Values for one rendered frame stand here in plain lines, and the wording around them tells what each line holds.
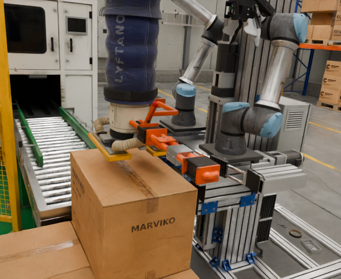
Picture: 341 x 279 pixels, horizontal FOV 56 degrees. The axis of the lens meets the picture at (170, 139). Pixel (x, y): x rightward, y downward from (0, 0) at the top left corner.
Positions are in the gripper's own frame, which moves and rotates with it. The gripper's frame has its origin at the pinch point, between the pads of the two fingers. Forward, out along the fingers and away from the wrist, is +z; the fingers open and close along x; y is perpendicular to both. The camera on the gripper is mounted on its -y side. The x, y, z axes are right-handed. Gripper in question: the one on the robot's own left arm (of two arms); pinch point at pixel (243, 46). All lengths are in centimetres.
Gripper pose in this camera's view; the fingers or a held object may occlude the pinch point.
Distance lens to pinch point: 117.5
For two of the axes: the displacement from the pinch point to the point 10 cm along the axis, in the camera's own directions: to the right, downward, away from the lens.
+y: -9.0, 0.7, -4.2
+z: -0.7, 9.5, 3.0
